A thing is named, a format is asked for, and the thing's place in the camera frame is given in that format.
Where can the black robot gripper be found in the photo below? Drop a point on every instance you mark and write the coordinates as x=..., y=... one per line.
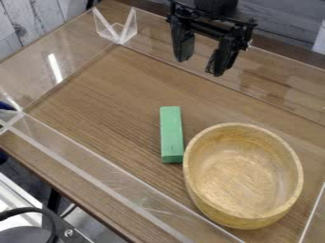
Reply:
x=216, y=18

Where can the green rectangular block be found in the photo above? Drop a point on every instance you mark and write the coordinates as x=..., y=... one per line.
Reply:
x=172, y=134

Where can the light wooden bowl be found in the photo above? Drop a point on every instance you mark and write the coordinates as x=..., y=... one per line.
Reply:
x=244, y=175

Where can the black table leg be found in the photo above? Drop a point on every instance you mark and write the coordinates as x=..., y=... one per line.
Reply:
x=54, y=201

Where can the clear acrylic corner bracket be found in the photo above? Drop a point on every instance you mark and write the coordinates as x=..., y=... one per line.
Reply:
x=118, y=33

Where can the clear acrylic enclosure wall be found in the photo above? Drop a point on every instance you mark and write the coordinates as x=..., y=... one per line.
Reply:
x=86, y=126

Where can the black metal clamp bracket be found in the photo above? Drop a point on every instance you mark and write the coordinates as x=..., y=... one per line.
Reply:
x=67, y=234

